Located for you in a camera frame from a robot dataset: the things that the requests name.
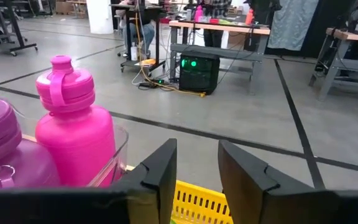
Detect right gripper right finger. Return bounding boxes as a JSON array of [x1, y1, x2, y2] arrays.
[[218, 139, 332, 224]]

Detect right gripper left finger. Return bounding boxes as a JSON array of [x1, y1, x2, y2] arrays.
[[112, 138, 178, 224]]

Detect bright pink squeeze bottle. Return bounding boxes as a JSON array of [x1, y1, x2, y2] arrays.
[[35, 55, 117, 188]]

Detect purple squeeze bottle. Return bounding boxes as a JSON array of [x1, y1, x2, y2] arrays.
[[0, 98, 62, 198]]

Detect yellow plastic basket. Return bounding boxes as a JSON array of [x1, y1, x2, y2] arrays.
[[170, 180, 234, 224]]

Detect clear plastic container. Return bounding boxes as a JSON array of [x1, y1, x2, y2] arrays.
[[9, 104, 129, 188]]

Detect black computer tower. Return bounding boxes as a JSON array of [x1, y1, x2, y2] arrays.
[[178, 52, 221, 96]]

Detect black rolling cart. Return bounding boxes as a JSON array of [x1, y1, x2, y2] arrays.
[[110, 3, 167, 74]]

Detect white bottle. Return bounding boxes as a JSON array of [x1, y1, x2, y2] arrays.
[[130, 42, 139, 62]]

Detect person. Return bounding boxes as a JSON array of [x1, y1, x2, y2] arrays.
[[116, 0, 157, 60], [201, 0, 233, 49]]

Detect small pink bottle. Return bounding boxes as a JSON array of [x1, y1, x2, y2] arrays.
[[194, 5, 204, 23]]

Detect small orange bottle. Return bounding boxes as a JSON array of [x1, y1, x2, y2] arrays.
[[245, 8, 255, 26]]

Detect white pillar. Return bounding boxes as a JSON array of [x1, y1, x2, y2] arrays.
[[86, 0, 114, 35]]

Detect grey-blue hanging cloth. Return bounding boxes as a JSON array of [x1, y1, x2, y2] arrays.
[[266, 0, 319, 52]]

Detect wooden table grey legs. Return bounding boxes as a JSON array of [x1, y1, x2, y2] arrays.
[[308, 27, 358, 101]]

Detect black floor stand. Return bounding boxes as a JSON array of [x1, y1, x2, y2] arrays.
[[0, 0, 39, 57]]

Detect wooden table grey frame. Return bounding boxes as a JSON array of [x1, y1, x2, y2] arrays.
[[168, 20, 272, 94]]

